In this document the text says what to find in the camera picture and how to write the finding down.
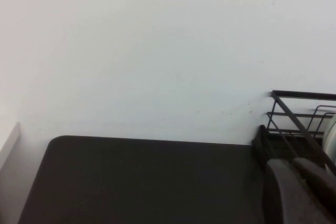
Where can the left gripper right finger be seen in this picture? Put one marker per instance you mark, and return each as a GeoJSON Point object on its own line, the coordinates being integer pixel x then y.
{"type": "Point", "coordinates": [323, 187]}

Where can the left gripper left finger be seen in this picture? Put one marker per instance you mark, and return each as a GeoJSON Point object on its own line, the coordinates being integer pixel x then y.
{"type": "Point", "coordinates": [275, 195]}

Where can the pale grey round plate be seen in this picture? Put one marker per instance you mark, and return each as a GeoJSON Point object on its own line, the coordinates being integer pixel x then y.
{"type": "Point", "coordinates": [330, 140]}

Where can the white wall trim panel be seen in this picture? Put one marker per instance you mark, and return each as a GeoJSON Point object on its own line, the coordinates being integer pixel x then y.
{"type": "Point", "coordinates": [10, 142]}

